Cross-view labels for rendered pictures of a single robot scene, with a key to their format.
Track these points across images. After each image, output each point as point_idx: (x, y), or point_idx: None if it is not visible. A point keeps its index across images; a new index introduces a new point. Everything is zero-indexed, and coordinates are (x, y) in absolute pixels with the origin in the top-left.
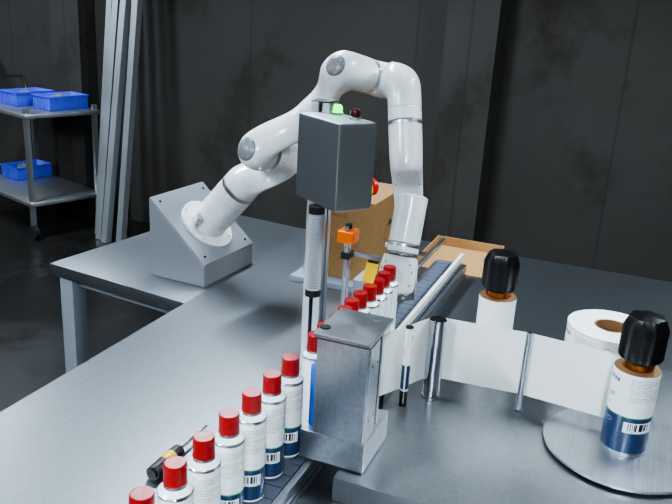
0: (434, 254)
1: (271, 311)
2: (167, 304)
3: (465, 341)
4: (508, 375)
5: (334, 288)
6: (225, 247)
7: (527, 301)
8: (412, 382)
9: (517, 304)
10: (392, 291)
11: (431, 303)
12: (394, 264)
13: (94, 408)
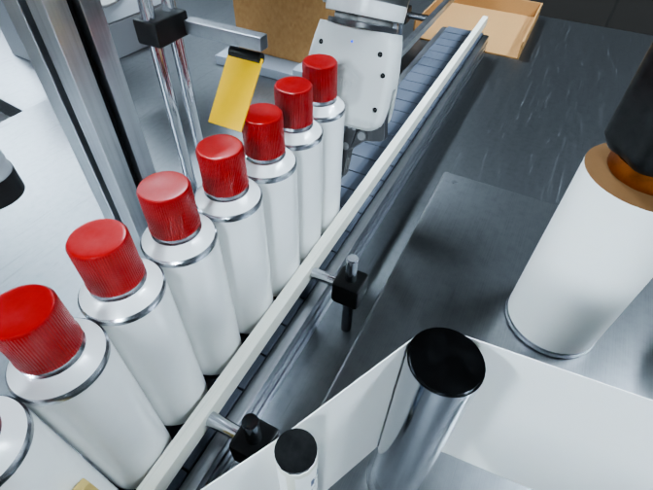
0: (440, 17)
1: (156, 128)
2: (8, 110)
3: (543, 415)
4: None
5: (278, 79)
6: (111, 8)
7: (585, 102)
8: (338, 479)
9: (569, 109)
10: (320, 139)
11: (428, 117)
12: (341, 51)
13: None
